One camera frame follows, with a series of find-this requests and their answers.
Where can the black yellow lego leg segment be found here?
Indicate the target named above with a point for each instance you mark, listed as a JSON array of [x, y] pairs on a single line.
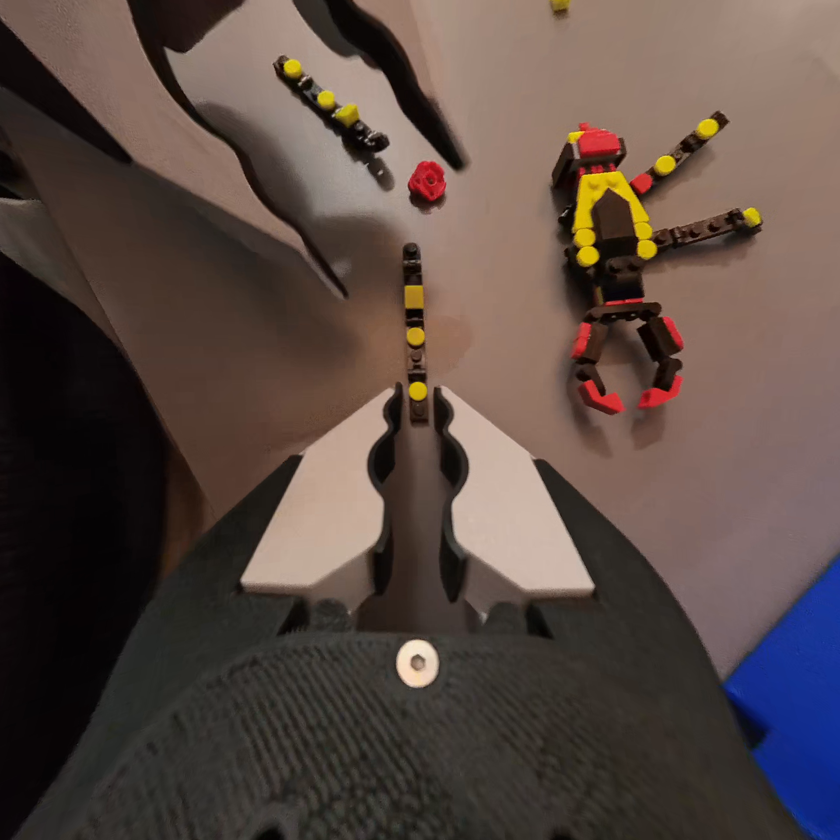
[[415, 296], [326, 100]]

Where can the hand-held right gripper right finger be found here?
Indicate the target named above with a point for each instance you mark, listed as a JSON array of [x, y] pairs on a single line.
[[525, 525]]

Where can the black yellow red lego model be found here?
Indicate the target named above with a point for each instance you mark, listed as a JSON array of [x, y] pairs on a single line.
[[590, 190]]

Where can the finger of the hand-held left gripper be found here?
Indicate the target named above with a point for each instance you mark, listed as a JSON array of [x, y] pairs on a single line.
[[98, 79], [407, 39]]

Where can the red round lego piece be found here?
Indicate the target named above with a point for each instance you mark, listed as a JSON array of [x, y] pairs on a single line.
[[426, 180]]

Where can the person's black knit clothing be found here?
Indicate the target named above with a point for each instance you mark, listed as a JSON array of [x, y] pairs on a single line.
[[65, 525]]

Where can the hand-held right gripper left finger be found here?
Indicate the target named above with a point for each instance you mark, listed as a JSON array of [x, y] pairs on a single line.
[[315, 525]]

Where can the blue plastic bin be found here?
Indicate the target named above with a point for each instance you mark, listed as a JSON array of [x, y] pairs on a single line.
[[794, 689]]

